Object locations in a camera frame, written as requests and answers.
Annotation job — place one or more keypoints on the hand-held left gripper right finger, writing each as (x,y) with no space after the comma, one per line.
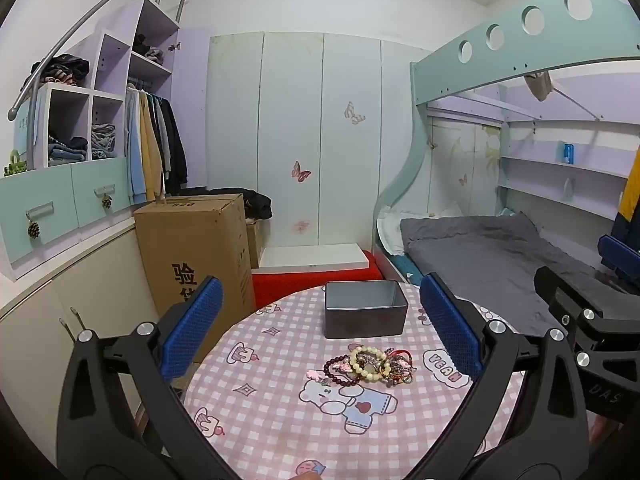
(450,330)

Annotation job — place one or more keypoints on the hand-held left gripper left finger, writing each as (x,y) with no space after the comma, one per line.
(192,330)

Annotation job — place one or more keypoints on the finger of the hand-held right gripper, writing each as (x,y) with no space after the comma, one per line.
(614,252)
(565,300)

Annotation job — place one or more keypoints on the dark metal tin box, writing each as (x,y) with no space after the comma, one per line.
(365,320)

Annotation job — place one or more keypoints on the pink hair clip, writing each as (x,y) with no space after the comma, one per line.
(315,377)

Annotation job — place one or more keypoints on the person's right hand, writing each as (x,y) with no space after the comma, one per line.
(602,427)

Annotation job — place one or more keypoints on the yellow and navy garment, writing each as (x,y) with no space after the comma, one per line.
(631,195)

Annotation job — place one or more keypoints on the blue bed sheet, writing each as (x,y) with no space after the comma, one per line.
(407,267)

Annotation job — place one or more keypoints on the grey blanket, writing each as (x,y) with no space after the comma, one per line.
(480,255)

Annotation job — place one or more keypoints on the large cardboard box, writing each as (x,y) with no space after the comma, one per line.
(195,240)

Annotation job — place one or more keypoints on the small cardboard box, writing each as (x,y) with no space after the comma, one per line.
(252,245)

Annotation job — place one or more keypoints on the small blue box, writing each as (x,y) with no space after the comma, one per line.
(569,153)

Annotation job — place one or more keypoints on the white pillow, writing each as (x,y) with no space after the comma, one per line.
(392,230)

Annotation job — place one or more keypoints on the beige low cabinet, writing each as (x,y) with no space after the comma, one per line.
(75,285)

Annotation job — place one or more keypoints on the white board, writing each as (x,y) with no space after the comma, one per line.
(310,257)

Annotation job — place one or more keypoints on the black bag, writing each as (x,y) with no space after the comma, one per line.
(252,202)

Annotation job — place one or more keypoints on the pale pink butterfly sticker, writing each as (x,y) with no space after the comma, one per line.
(301,227)

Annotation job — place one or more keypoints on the small butterfly sticker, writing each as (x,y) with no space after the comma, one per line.
(462,179)
(432,143)

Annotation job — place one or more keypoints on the pine cone drawer charm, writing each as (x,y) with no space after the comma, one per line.
(34,230)
(107,201)

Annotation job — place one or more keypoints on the white wardrobe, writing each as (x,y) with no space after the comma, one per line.
(350,185)

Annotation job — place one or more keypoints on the mint green drawer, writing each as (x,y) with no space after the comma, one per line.
(100,180)
(35,200)

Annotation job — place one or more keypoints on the brown hanging pouch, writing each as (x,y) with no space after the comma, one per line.
(540,85)

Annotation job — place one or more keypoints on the row of hanging clothes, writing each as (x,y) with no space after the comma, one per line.
(155,145)

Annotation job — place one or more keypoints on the folded grey clothes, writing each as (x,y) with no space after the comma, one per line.
(103,142)

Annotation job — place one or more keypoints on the folded blue jeans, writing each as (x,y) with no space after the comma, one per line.
(67,150)

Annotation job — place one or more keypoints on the purple wardrobe door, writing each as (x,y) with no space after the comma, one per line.
(192,110)

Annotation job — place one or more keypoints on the beige butterfly sticker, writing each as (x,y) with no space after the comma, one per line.
(354,114)

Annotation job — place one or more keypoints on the green toy plant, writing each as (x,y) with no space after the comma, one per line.
(14,165)

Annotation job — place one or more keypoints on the folded dark and pink clothes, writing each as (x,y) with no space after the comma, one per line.
(150,50)

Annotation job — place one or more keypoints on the purple stepped shelf unit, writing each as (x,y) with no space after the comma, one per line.
(112,50)

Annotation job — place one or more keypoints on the dark clothes pile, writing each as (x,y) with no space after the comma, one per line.
(65,67)

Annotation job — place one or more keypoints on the shelf unit with clothes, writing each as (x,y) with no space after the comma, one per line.
(75,27)

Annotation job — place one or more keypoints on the purple bed wall shelves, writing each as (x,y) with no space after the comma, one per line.
(560,167)

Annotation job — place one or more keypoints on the mint green bunk bed frame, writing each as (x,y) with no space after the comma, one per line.
(440,75)

